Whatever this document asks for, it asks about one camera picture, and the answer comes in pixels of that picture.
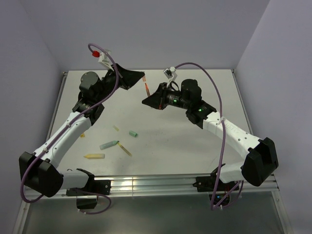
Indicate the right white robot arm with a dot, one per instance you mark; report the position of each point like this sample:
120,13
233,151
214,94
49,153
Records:
259,155

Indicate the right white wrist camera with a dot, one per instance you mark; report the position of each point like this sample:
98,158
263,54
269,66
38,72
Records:
171,75

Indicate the green highlighter pen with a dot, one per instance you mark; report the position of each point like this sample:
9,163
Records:
108,144

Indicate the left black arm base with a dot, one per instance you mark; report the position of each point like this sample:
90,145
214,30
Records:
88,196

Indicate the yellow highlighter pen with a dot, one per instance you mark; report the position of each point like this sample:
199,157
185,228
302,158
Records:
94,156

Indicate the aluminium front rail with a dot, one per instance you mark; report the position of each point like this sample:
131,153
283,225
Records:
158,185

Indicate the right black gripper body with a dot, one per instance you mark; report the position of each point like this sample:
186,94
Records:
173,98

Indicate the yellow thin pen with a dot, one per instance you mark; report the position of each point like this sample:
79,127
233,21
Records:
124,149

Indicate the orange thin pen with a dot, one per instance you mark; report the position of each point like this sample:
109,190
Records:
147,90

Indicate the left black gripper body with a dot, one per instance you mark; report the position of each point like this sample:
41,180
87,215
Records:
109,83

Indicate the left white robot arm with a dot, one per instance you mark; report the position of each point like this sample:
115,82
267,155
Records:
38,170

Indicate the green pen cap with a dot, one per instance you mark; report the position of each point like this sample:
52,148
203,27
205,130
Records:
133,134

